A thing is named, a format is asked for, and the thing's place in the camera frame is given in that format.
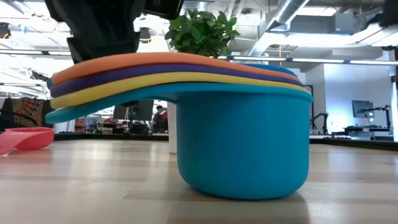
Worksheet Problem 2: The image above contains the teal measuring cup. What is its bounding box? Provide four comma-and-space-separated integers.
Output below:
45, 82, 313, 200

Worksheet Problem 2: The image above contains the purple measuring cup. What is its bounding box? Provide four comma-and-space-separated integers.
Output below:
49, 63, 305, 98

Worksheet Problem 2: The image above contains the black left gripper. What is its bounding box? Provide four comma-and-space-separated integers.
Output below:
45, 0, 147, 64

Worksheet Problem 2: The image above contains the colourful patterned wall hanging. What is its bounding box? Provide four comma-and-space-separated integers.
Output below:
11, 98, 45, 128

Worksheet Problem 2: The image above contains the dark background screen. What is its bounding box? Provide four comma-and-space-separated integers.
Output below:
113, 100, 155, 121

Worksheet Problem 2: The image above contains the pink-red measuring cup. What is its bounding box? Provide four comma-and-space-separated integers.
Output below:
0, 126, 55, 156

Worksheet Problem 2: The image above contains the person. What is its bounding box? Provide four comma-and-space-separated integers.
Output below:
152, 105, 169, 134

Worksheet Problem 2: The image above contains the silver ventilation duct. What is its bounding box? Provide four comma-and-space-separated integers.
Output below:
248, 0, 311, 57

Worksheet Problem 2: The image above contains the orange measuring cup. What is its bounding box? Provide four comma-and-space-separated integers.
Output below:
51, 52, 301, 86

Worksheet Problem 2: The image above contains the green leafy plant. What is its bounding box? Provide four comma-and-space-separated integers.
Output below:
164, 8, 241, 59

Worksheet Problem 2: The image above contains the yellow measuring cup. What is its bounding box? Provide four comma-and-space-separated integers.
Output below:
49, 72, 311, 110

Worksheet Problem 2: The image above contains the black aluminium table frame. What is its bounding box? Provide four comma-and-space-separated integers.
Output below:
54, 133, 398, 152

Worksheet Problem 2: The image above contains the grey desktop monitor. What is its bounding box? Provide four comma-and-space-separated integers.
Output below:
351, 100, 375, 119

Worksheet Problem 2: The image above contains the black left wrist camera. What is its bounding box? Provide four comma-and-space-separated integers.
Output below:
142, 0, 185, 21

